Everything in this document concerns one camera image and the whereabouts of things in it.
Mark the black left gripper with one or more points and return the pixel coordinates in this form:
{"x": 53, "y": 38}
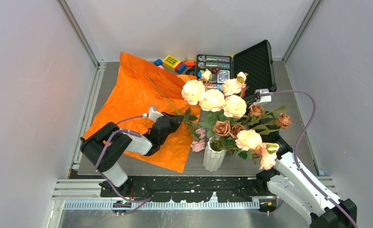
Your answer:
{"x": 175, "y": 120}

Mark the orange yellow wrapping paper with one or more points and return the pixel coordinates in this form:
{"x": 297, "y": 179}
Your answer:
{"x": 139, "y": 85}

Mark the peach rose flower stem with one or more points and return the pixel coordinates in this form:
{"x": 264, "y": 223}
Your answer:
{"x": 234, "y": 106}

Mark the small pink rose stem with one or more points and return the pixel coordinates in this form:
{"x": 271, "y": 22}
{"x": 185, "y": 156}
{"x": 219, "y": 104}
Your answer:
{"x": 251, "y": 141}

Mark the brown rose flower stem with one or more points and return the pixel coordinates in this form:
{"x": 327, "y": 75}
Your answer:
{"x": 224, "y": 130}

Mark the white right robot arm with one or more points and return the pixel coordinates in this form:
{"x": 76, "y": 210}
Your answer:
{"x": 291, "y": 181}

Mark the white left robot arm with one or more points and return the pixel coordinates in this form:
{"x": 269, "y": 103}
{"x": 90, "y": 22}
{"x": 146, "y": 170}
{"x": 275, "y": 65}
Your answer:
{"x": 104, "y": 148}

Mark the white ribbed vase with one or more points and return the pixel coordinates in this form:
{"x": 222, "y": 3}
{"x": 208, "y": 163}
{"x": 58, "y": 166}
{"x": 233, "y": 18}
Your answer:
{"x": 212, "y": 159}

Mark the yellow toy block house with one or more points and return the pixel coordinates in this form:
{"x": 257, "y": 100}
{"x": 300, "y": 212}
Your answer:
{"x": 174, "y": 64}

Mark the orange toy piece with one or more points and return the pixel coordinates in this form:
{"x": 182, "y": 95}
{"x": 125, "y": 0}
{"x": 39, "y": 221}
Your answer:
{"x": 190, "y": 61}

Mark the blue toy block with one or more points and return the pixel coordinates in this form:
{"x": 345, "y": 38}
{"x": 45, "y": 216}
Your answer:
{"x": 158, "y": 63}

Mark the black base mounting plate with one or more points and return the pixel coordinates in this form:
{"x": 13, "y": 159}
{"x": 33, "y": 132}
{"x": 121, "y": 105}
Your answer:
{"x": 190, "y": 189}

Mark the black open poker case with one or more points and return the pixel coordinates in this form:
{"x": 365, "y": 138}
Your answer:
{"x": 256, "y": 61}

